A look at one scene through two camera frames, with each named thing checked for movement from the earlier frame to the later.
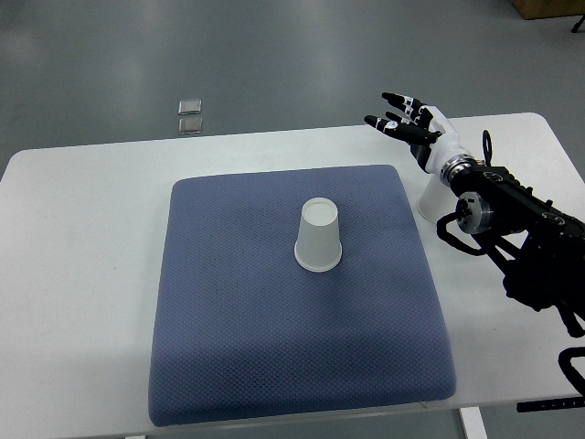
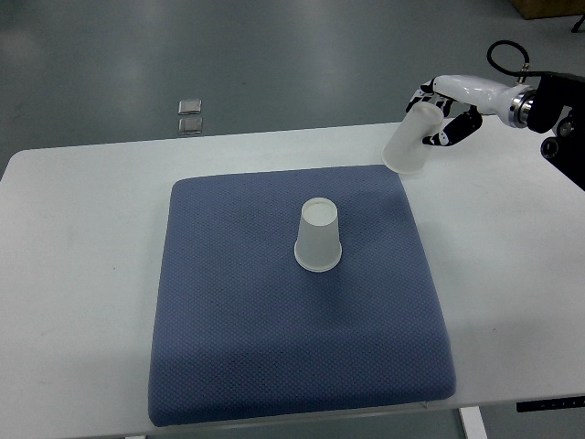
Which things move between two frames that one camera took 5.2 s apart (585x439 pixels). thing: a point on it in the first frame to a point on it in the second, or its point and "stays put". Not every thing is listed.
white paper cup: (437, 199) to (404, 152)
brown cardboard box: (532, 9) stays put
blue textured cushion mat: (246, 334) stays put
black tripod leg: (579, 24) stays put
